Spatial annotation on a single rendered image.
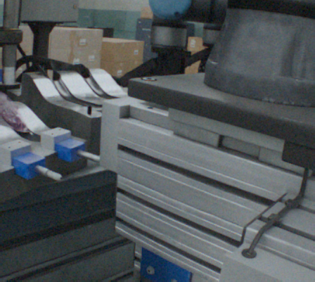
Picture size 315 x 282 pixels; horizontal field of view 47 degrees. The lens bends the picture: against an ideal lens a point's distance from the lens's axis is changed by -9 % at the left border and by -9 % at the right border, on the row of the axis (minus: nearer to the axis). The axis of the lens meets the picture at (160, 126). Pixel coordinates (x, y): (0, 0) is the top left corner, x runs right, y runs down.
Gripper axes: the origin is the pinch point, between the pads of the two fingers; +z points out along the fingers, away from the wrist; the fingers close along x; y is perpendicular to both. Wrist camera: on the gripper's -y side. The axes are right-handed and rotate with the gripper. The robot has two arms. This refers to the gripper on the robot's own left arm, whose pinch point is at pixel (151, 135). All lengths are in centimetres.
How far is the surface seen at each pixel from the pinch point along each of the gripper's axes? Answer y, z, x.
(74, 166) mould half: -2.0, 3.5, -20.1
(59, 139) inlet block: -2.0, -2.7, -23.9
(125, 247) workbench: -4.3, 31.9, -1.8
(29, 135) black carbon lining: -12.8, -0.6, -24.2
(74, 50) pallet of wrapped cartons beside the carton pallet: -326, 18, 222
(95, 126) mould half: -5.9, -2.3, -11.4
